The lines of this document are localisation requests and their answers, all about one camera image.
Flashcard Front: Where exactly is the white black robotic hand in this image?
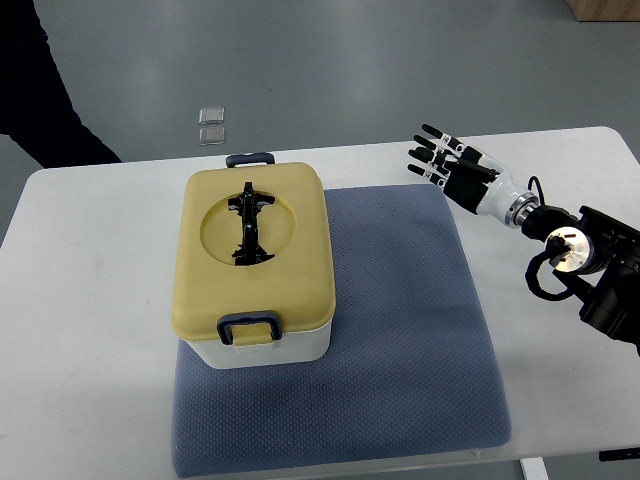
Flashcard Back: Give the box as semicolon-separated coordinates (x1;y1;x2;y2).
407;124;541;228

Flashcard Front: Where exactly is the yellow storage box lid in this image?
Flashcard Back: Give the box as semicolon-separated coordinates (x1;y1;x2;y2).
171;162;336;346

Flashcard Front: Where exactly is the white storage box base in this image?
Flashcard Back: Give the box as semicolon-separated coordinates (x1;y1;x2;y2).
187;318;333;369

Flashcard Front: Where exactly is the brown wooden furniture corner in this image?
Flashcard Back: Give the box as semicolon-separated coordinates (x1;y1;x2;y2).
566;0;639;22

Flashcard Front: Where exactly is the blue grey cushion mat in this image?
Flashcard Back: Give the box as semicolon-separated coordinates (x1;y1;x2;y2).
172;184;511;478

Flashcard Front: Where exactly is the upper floor metal plate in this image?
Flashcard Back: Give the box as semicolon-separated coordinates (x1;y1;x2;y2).
198;106;225;125

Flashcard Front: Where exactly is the white table leg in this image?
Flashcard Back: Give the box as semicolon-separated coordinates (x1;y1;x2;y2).
520;457;550;480

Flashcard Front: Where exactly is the person in black clothing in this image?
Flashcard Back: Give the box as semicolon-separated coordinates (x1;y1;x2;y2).
1;1;121;168

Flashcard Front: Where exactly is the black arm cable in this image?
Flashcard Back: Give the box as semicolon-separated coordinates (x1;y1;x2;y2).
524;175;581;301

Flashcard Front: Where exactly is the black table bracket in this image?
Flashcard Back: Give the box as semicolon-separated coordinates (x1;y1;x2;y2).
598;448;640;462

